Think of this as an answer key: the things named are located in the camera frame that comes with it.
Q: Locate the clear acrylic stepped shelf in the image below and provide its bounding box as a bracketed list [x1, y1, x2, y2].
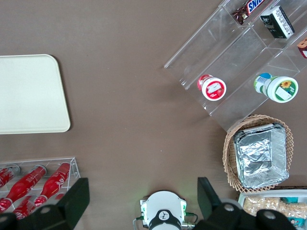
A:
[164, 0, 307, 132]

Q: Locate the red Coca-Cola bottle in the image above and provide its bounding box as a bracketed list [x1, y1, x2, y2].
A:
[0, 165, 47, 213]
[0, 163, 21, 190]
[12, 195, 38, 220]
[33, 162, 72, 207]

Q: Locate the clear acrylic bottle rack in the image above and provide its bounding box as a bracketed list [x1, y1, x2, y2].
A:
[0, 157, 82, 216]

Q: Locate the black white small carton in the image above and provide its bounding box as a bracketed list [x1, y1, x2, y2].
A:
[260, 5, 295, 40]

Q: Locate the red strawberry yoghurt cup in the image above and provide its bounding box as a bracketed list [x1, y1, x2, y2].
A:
[197, 74, 227, 101]

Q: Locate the clear puffed snack bag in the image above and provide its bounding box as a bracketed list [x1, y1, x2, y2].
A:
[243, 195, 283, 216]
[278, 201, 307, 220]

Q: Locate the aluminium foil container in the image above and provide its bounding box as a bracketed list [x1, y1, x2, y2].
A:
[233, 122, 290, 189]

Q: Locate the white plastic snack tray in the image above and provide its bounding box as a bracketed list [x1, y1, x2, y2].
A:
[237, 189, 307, 230]

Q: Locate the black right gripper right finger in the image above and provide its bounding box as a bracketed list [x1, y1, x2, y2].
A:
[193, 176, 297, 230]

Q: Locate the green sunflower yoghurt cup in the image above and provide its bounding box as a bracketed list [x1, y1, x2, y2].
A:
[253, 73, 299, 104]

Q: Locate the small teal snack packet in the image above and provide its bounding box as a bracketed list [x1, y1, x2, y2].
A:
[281, 196, 299, 204]

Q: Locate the Snickers chocolate bar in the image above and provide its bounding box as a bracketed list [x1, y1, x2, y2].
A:
[231, 0, 267, 25]

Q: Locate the light wicker basket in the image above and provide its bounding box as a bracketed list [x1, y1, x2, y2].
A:
[223, 114, 295, 194]

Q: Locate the red cookie box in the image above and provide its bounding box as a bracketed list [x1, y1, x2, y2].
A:
[297, 37, 307, 59]

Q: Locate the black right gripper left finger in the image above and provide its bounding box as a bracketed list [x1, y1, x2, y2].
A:
[0, 177, 91, 230]

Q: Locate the thin arm base cable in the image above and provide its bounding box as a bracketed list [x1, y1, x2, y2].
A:
[132, 214, 151, 230]

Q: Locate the teal snack box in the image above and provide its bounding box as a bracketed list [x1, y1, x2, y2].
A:
[286, 217, 303, 228]

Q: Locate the cream plastic tray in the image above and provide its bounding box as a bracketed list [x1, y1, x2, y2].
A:
[0, 54, 71, 135]

